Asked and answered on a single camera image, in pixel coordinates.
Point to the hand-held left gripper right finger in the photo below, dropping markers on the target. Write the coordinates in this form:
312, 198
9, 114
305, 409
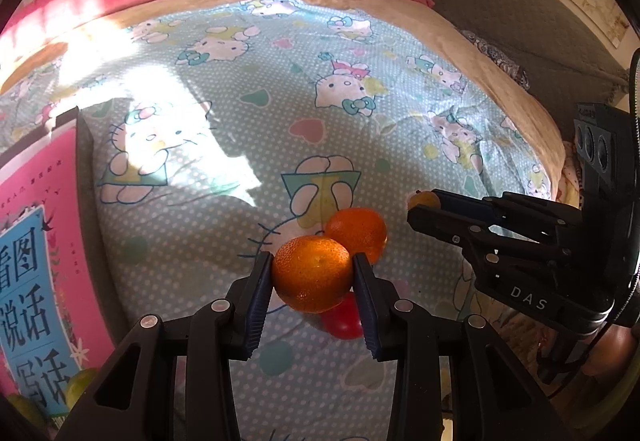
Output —
368, 308

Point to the person's right hand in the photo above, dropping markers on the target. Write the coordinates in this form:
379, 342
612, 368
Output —
615, 348

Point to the small yellow fruit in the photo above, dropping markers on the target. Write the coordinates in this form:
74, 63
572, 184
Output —
422, 199

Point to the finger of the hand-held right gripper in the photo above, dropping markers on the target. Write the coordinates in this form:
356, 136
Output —
440, 223
470, 207

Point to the small orange mandarin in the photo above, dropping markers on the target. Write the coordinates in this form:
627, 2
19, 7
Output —
312, 273

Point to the red tomato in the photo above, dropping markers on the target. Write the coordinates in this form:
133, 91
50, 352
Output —
345, 321

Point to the green lime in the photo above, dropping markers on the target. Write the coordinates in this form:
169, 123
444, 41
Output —
80, 383
22, 408

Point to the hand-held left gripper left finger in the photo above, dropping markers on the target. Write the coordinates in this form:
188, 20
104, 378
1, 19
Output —
260, 301

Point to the cartoon cat printed blanket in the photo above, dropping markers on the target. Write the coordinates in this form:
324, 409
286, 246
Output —
250, 121

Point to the large orange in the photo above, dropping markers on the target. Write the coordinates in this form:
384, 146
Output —
360, 231

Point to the pink children's book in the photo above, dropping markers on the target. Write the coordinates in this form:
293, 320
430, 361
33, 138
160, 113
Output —
35, 246

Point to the dark patterned cloth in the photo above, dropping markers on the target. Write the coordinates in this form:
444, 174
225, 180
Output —
497, 56

